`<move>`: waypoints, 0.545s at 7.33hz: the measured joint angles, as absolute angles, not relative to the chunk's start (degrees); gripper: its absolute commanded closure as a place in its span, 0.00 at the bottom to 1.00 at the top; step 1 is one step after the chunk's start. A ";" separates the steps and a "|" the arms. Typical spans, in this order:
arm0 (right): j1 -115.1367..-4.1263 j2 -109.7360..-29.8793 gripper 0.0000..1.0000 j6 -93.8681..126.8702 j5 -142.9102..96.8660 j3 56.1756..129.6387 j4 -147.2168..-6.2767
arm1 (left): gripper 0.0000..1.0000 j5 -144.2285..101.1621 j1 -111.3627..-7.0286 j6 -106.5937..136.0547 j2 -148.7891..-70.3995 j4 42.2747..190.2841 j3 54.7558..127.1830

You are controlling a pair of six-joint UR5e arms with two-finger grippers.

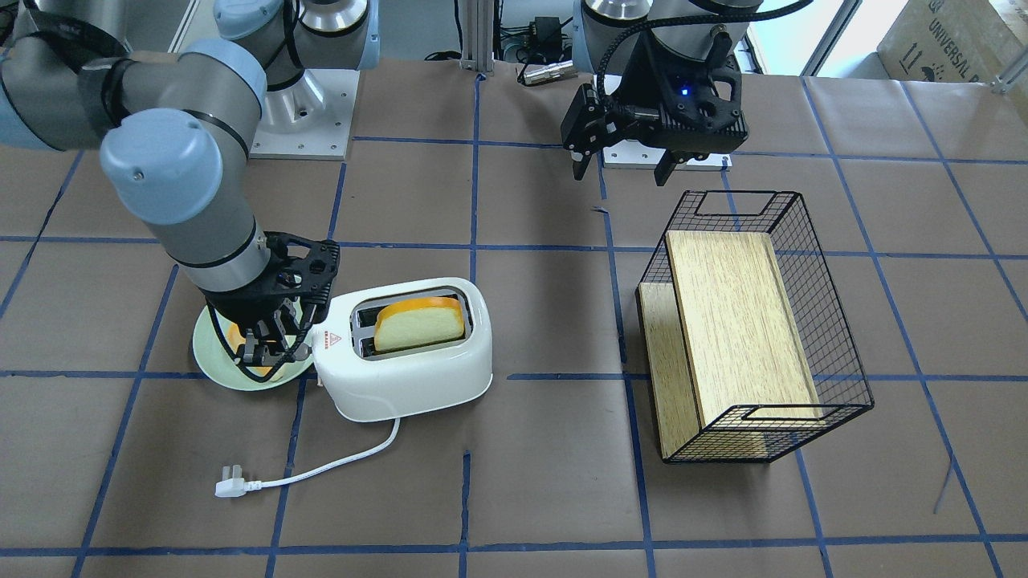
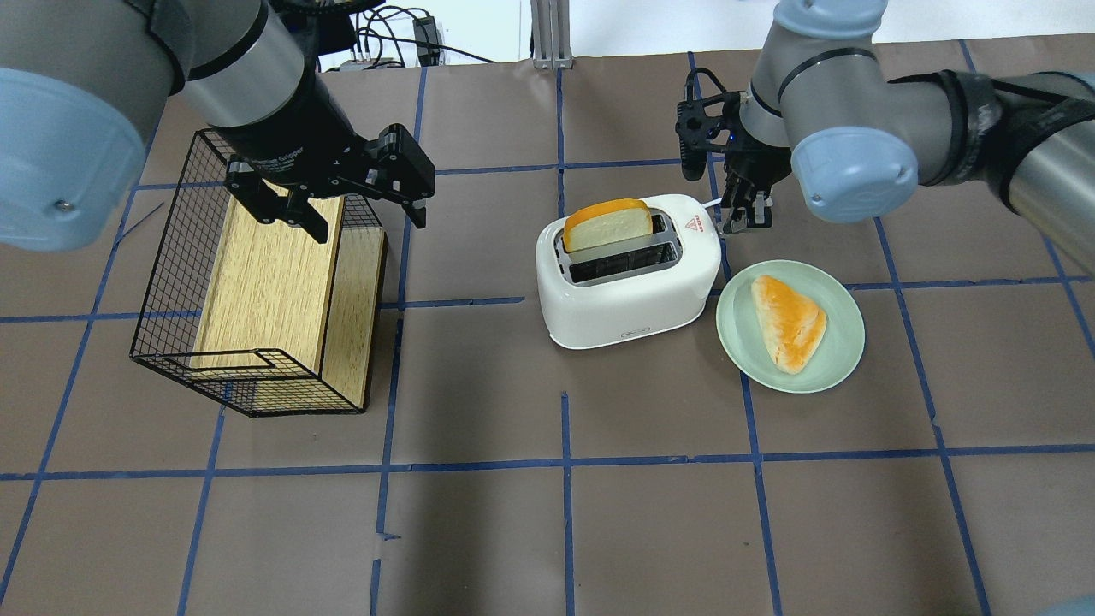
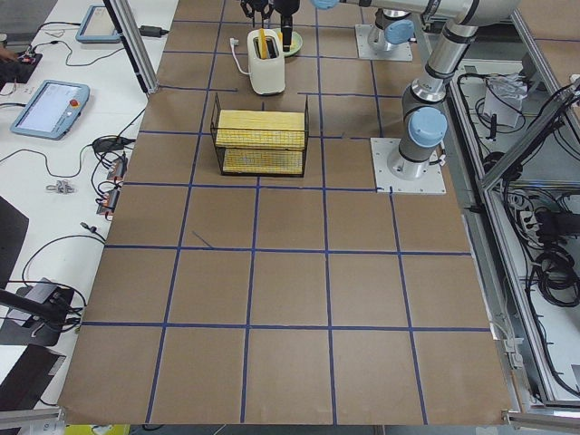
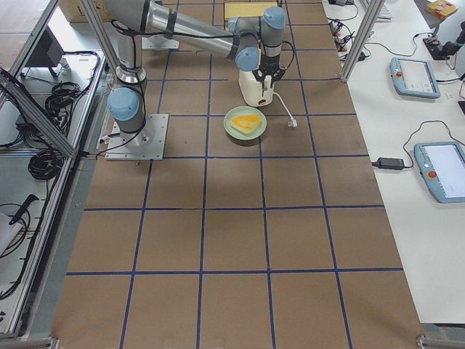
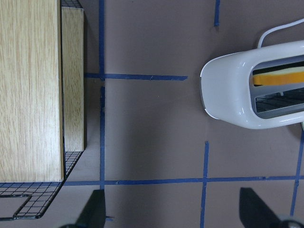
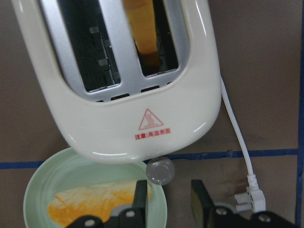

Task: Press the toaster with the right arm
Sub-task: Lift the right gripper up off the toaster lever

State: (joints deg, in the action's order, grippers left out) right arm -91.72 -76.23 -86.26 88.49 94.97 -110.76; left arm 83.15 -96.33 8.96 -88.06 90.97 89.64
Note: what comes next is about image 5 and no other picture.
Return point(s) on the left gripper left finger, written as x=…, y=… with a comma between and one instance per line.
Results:
x=93, y=214

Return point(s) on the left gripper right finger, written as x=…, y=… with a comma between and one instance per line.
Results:
x=254, y=213

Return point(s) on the white two-slot toaster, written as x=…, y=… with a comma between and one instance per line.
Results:
x=228, y=92

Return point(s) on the bread slice in toaster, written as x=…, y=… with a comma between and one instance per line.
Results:
x=292, y=75

